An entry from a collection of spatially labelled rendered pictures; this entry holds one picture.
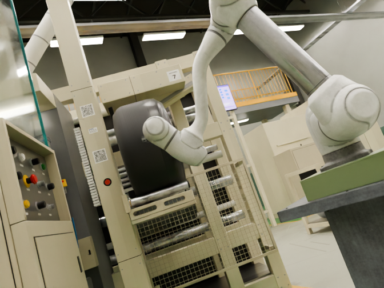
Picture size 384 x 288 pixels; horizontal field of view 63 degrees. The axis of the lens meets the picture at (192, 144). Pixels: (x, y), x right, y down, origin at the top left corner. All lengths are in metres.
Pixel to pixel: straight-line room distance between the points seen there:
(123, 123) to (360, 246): 1.23
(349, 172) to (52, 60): 12.18
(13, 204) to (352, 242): 1.18
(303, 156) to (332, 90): 5.38
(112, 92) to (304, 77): 1.47
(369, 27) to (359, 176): 12.98
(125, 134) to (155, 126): 0.49
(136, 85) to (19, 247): 1.44
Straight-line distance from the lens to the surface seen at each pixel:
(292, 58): 1.18
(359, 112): 1.10
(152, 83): 2.31
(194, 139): 1.28
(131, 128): 1.71
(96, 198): 1.89
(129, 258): 1.86
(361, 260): 1.34
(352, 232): 1.31
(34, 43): 2.62
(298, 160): 6.38
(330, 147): 1.32
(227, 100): 6.30
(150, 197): 1.77
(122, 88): 2.31
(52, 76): 12.53
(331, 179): 1.22
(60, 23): 2.31
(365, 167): 1.20
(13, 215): 1.20
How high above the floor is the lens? 0.76
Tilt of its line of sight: 11 degrees up
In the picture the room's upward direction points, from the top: 19 degrees counter-clockwise
